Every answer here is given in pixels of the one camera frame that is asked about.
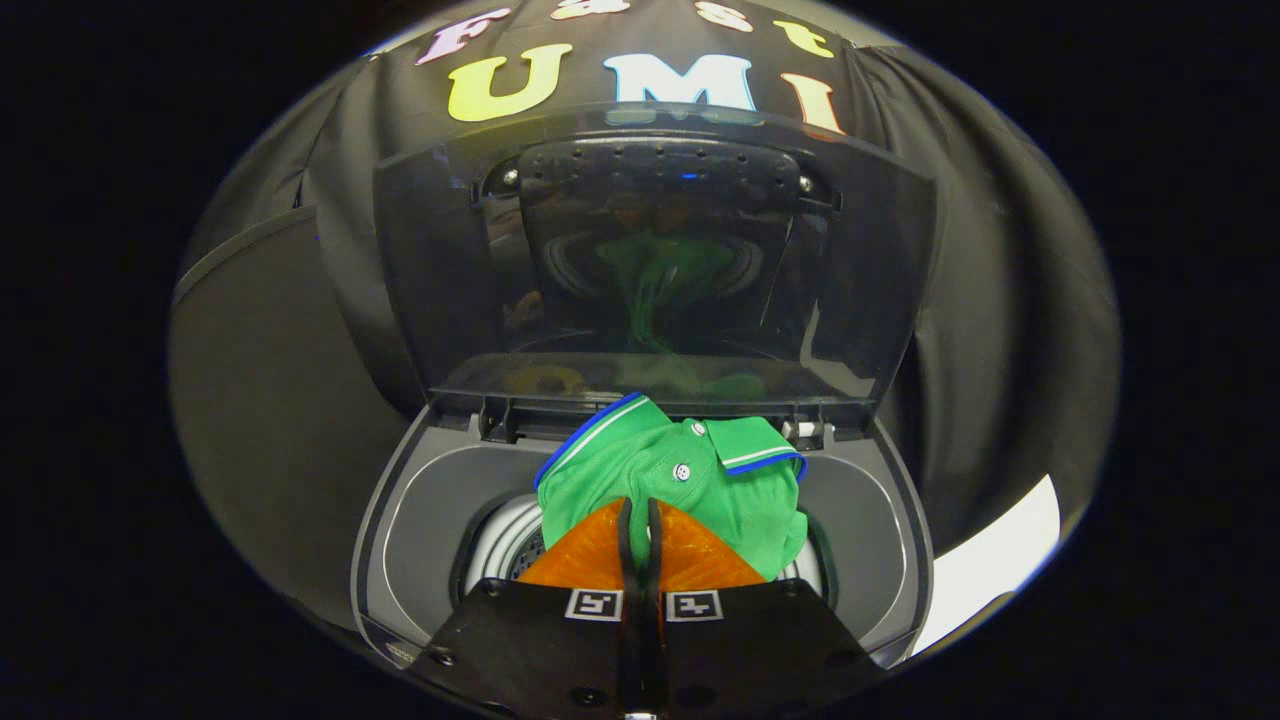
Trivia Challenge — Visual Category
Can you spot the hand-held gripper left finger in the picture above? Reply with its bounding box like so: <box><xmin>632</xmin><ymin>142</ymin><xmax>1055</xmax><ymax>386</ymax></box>
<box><xmin>408</xmin><ymin>497</ymin><xmax>642</xmax><ymax>720</ymax></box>

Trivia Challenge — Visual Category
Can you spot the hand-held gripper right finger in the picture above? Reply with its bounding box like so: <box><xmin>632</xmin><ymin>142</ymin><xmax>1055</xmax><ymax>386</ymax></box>
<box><xmin>640</xmin><ymin>497</ymin><xmax>888</xmax><ymax>720</ymax></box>

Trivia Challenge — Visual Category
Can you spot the white side table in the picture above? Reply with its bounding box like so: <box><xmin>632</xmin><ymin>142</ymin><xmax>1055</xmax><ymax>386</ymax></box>
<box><xmin>912</xmin><ymin>475</ymin><xmax>1062</xmax><ymax>656</ymax></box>

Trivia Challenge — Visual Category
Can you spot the dark washing machine lid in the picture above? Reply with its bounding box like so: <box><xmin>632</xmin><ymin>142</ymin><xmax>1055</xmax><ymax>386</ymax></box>
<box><xmin>373</xmin><ymin>100</ymin><xmax>941</xmax><ymax>441</ymax></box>

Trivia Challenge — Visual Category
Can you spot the green polo shirt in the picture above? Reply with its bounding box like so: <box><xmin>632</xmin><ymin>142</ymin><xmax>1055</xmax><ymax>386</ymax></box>
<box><xmin>533</xmin><ymin>392</ymin><xmax>809</xmax><ymax>583</ymax></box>

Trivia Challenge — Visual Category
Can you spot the dark grey washing machine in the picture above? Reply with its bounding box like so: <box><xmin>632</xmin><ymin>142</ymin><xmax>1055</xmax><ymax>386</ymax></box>
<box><xmin>350</xmin><ymin>400</ymin><xmax>936</xmax><ymax>671</ymax></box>

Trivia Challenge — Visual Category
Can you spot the black backdrop cloth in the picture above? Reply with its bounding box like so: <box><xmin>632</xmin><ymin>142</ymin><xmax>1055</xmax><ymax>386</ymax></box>
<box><xmin>175</xmin><ymin>0</ymin><xmax>1121</xmax><ymax>561</ymax></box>

